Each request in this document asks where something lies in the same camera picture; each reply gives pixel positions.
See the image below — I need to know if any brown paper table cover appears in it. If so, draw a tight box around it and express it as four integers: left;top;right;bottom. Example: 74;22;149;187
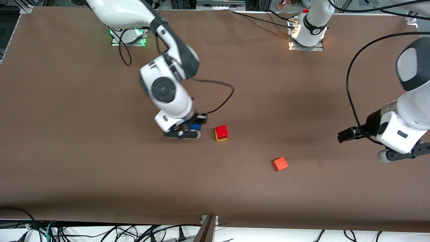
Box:
0;7;430;233

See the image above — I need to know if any orange cube block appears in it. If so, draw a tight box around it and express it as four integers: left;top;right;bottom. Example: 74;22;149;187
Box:
272;157;289;172

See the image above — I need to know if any brown slanted bar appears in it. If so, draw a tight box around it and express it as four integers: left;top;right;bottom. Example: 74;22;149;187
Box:
193;215;217;242

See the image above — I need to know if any white power strip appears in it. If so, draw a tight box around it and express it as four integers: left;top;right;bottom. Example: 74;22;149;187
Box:
196;0;246;9

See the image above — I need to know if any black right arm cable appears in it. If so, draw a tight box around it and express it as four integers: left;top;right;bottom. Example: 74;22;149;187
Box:
118;27;235;115

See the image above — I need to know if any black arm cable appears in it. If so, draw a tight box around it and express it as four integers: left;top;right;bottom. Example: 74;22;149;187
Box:
118;27;235;115
346;32;430;139

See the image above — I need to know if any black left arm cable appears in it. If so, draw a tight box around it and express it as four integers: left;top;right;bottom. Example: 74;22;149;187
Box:
346;32;430;139

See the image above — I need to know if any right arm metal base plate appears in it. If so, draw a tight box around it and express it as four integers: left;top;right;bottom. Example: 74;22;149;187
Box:
111;27;149;47

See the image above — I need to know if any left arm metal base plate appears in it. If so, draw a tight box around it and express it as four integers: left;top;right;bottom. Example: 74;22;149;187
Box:
288;18;325;52

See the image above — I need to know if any small metal table bracket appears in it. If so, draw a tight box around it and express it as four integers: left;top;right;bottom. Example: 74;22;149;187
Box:
200;215;219;226

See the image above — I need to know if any long black floor cable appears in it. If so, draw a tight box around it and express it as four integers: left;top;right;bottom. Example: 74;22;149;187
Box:
50;223;202;242

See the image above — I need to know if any long black table cable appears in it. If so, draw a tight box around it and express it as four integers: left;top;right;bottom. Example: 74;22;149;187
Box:
230;9;296;31

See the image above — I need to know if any short black table cable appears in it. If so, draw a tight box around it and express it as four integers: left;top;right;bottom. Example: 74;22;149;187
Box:
265;9;298;23

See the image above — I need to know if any black looped floor cable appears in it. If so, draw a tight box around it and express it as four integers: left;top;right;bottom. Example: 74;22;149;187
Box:
0;207;43;242

